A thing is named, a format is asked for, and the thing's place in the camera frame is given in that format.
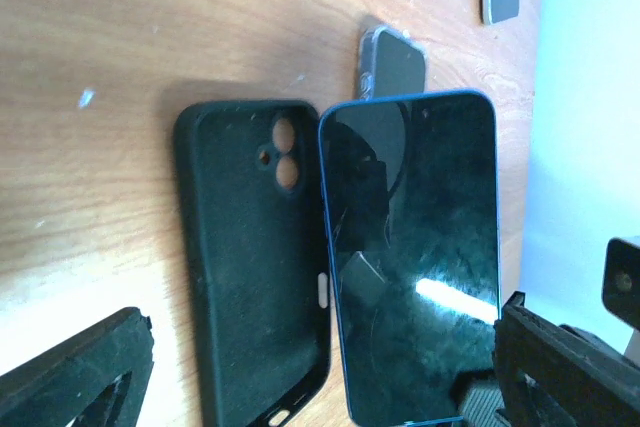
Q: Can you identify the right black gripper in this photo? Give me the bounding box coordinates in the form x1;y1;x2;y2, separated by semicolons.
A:
452;324;626;427

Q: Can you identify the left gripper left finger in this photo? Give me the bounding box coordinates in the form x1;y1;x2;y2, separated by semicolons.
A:
1;307;154;426

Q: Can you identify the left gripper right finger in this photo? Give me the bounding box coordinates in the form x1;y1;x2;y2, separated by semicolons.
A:
493;291;639;426

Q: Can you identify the dark blue phone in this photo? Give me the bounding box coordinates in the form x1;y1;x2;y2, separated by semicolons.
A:
318;90;501;426

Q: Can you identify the black phone case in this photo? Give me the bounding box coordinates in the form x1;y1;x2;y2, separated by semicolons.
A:
173;99;331;426

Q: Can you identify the clear magsafe phone case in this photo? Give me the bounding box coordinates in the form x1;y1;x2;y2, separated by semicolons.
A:
357;24;396;100

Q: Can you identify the blue smartphone black screen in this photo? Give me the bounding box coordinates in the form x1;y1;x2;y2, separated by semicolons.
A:
372;26;427;98

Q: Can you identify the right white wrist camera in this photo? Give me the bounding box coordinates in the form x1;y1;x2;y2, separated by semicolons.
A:
601;236;640;330

